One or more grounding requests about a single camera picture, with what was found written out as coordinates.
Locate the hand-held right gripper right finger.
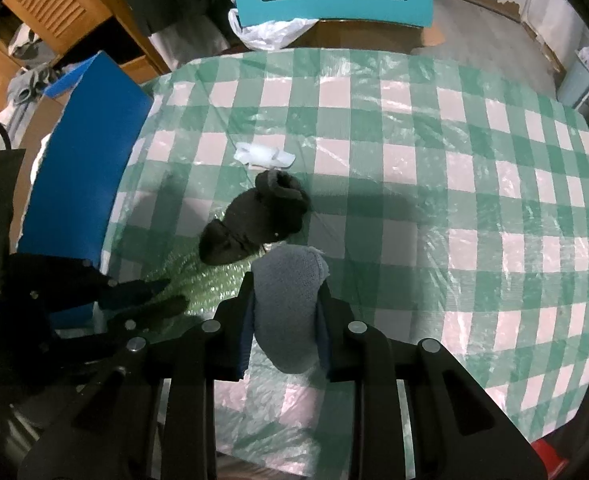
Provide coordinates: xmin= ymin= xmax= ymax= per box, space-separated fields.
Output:
xmin=317 ymin=280 xmax=548 ymax=480

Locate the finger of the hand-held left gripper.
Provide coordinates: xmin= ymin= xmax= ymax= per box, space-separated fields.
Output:
xmin=97 ymin=277 xmax=172 ymax=312
xmin=105 ymin=295 xmax=190 ymax=335

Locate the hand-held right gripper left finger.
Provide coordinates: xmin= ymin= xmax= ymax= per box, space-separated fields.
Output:
xmin=17 ymin=270 xmax=255 ymax=480

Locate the grey sock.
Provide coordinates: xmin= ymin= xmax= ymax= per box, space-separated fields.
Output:
xmin=250 ymin=246 xmax=331 ymax=375

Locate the blue cardboard shoe box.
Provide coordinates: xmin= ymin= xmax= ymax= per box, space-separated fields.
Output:
xmin=17 ymin=51 xmax=155 ymax=332

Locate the black sock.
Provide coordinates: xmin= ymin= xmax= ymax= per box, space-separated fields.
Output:
xmin=198 ymin=169 xmax=313 ymax=266

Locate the grey hoodie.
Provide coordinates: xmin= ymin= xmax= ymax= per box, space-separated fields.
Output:
xmin=6 ymin=64 xmax=66 ymax=107

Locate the small white crumpled wrapper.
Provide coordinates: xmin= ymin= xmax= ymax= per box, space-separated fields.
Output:
xmin=234 ymin=142 xmax=298 ymax=170

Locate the green checked tablecloth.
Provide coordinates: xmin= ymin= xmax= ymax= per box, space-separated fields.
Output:
xmin=19 ymin=48 xmax=589 ymax=479

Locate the grey and white clothes pile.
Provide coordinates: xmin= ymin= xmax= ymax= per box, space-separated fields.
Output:
xmin=8 ymin=24 xmax=43 ymax=59

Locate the wooden louvered wardrobe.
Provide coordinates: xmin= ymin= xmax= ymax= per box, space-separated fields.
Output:
xmin=0 ymin=0 xmax=173 ymax=128

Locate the white hanging garment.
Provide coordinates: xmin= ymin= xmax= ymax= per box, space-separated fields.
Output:
xmin=152 ymin=19 xmax=236 ymax=69

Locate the red plastic object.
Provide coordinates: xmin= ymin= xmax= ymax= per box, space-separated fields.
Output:
xmin=528 ymin=439 xmax=576 ymax=480

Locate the white plastic bag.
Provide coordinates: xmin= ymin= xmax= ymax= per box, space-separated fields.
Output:
xmin=227 ymin=7 xmax=321 ymax=52

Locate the light blue trash bin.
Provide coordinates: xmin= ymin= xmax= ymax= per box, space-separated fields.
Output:
xmin=556 ymin=45 xmax=589 ymax=112

